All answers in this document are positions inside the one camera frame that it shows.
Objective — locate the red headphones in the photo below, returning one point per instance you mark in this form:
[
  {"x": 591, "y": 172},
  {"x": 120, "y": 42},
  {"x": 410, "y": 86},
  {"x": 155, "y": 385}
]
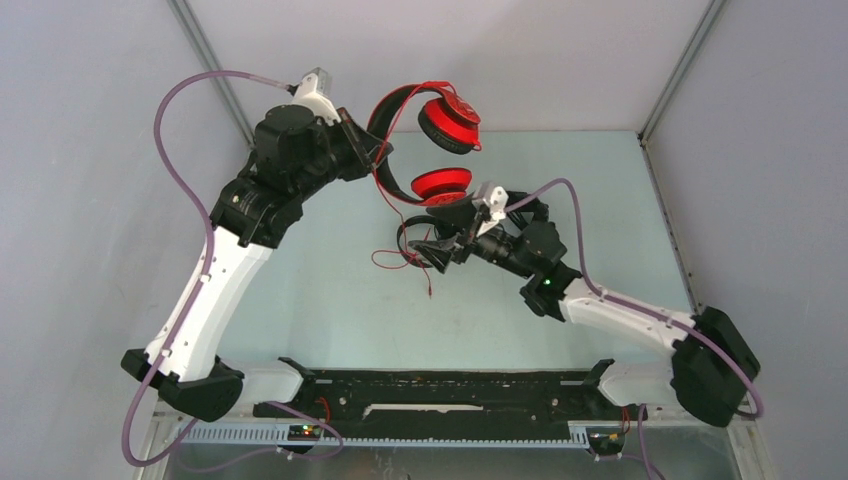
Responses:
[{"x": 448, "y": 121}]

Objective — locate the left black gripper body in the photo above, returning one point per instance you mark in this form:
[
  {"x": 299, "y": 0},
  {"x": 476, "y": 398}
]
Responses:
[{"x": 349, "y": 158}]

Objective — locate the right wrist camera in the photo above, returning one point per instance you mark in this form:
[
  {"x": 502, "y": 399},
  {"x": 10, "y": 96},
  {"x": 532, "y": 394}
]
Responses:
[{"x": 489, "y": 201}]

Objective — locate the aluminium frame rail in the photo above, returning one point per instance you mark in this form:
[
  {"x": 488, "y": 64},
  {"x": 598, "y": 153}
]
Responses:
[{"x": 266, "y": 426}]

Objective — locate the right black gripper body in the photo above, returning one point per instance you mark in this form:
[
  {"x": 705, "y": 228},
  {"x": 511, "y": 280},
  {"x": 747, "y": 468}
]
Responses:
[{"x": 494, "y": 246}]

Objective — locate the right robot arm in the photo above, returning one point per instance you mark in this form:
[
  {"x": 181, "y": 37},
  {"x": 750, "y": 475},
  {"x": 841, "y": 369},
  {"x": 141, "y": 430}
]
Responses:
[{"x": 706, "y": 366}]

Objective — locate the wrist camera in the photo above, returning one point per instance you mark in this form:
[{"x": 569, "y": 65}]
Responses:
[
  {"x": 313, "y": 93},
  {"x": 489, "y": 201}
]

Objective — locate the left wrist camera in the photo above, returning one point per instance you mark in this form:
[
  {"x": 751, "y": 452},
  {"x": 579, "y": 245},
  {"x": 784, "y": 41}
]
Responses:
[{"x": 313, "y": 93}]

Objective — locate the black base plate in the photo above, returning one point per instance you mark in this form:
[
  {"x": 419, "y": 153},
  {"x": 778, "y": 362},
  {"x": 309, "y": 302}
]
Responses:
[{"x": 453, "y": 405}]

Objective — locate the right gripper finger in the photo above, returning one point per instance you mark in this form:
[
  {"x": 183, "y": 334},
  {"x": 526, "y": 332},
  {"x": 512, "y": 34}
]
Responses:
[
  {"x": 440, "y": 254},
  {"x": 459, "y": 214}
]

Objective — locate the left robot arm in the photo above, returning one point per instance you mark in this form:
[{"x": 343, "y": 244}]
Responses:
[{"x": 296, "y": 154}]

